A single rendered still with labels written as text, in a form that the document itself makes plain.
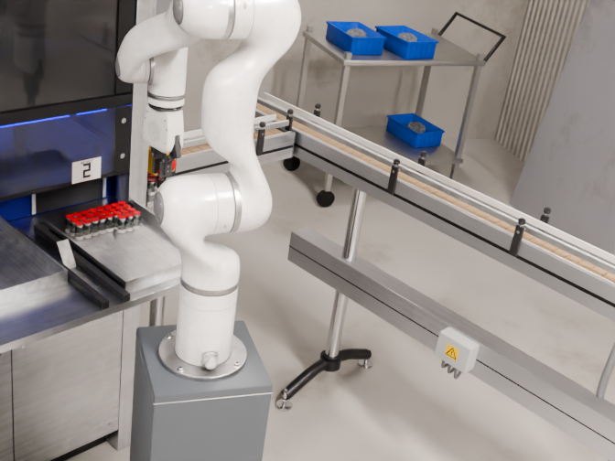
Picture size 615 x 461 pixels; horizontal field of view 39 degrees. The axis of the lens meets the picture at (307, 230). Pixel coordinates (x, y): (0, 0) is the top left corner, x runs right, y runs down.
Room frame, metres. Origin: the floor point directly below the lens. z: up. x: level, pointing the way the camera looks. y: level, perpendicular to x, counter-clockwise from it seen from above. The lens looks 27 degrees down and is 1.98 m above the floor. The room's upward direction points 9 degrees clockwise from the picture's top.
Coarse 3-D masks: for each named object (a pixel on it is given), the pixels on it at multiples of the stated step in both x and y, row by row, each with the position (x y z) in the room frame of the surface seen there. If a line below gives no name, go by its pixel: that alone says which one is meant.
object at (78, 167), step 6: (78, 162) 2.03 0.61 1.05; (84, 162) 2.04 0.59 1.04; (90, 162) 2.05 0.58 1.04; (96, 162) 2.07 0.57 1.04; (72, 168) 2.01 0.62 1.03; (78, 168) 2.03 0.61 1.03; (84, 168) 2.04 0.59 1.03; (96, 168) 2.07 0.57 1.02; (72, 174) 2.01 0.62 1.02; (78, 174) 2.03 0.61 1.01; (90, 174) 2.05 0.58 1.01; (96, 174) 2.07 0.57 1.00; (72, 180) 2.01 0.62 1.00; (78, 180) 2.03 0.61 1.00; (84, 180) 2.04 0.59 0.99
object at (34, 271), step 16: (0, 224) 1.92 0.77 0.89; (0, 240) 1.86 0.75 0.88; (16, 240) 1.86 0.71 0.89; (0, 256) 1.79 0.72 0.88; (16, 256) 1.80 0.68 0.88; (32, 256) 1.81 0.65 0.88; (48, 256) 1.77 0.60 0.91; (0, 272) 1.72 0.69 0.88; (16, 272) 1.73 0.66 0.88; (32, 272) 1.74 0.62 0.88; (48, 272) 1.75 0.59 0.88; (64, 272) 1.71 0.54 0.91; (0, 288) 1.65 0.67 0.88; (16, 288) 1.62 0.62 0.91; (32, 288) 1.65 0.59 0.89; (48, 288) 1.68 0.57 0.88
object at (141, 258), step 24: (144, 216) 2.09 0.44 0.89; (72, 240) 1.86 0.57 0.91; (96, 240) 1.93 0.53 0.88; (120, 240) 1.95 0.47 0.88; (144, 240) 1.97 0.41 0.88; (168, 240) 1.99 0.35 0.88; (96, 264) 1.78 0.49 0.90; (120, 264) 1.83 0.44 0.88; (144, 264) 1.85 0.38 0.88; (168, 264) 1.86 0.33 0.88
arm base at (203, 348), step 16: (192, 304) 1.49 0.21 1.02; (208, 304) 1.49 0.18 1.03; (224, 304) 1.50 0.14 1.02; (192, 320) 1.49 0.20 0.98; (208, 320) 1.49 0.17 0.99; (224, 320) 1.50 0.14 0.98; (176, 336) 1.53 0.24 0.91; (192, 336) 1.49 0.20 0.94; (208, 336) 1.49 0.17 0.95; (224, 336) 1.51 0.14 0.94; (160, 352) 1.52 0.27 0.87; (176, 352) 1.52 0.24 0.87; (192, 352) 1.49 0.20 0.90; (208, 352) 1.49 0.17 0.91; (224, 352) 1.51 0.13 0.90; (240, 352) 1.56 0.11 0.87; (176, 368) 1.47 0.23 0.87; (192, 368) 1.48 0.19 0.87; (208, 368) 1.47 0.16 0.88; (224, 368) 1.49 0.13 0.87; (240, 368) 1.51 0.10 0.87
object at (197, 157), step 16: (256, 128) 2.67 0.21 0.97; (272, 128) 2.73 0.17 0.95; (192, 144) 2.48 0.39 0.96; (208, 144) 2.57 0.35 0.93; (256, 144) 2.64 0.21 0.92; (272, 144) 2.70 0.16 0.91; (288, 144) 2.76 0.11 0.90; (176, 160) 2.39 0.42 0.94; (192, 160) 2.45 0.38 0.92; (208, 160) 2.49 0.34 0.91; (224, 160) 2.54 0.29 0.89; (272, 160) 2.70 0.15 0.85; (176, 176) 2.40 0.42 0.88
